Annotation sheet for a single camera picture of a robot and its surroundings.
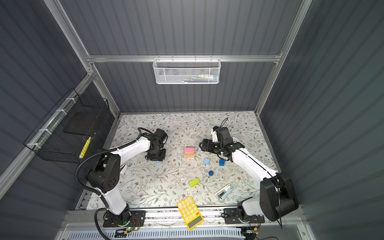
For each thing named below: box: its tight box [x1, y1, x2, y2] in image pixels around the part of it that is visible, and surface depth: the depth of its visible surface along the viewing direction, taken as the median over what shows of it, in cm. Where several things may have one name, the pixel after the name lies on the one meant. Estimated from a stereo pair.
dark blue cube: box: [218, 159, 226, 167], surface depth 95 cm
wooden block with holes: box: [183, 152, 195, 158], surface depth 98 cm
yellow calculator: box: [177, 196, 204, 231], surface depth 75 cm
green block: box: [189, 177, 200, 188], surface depth 87 cm
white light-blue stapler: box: [215, 184, 234, 202], surface depth 82 cm
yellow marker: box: [79, 136, 92, 159], surface depth 70 cm
